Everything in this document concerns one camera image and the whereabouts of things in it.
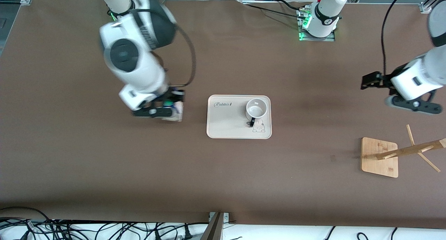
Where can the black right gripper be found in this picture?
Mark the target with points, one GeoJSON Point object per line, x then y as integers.
{"type": "Point", "coordinates": [169, 94]}

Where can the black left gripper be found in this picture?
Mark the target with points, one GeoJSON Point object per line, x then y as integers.
{"type": "Point", "coordinates": [382, 80]}

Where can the blue white milk carton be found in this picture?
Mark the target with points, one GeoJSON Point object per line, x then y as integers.
{"type": "Point", "coordinates": [174, 117]}

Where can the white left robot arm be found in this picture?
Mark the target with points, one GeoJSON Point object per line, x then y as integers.
{"type": "Point", "coordinates": [324, 24]}

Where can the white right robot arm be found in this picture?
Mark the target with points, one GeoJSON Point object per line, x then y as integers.
{"type": "Point", "coordinates": [139, 69]}

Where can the cream rabbit print tray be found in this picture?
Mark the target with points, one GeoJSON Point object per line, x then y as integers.
{"type": "Point", "coordinates": [226, 123]}

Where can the wooden mug rack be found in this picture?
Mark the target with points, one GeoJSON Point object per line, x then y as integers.
{"type": "Point", "coordinates": [379, 163]}

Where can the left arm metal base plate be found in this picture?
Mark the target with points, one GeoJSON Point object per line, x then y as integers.
{"type": "Point", "coordinates": [327, 39]}

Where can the aluminium frame strut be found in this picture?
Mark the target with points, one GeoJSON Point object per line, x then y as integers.
{"type": "Point", "coordinates": [214, 229]}

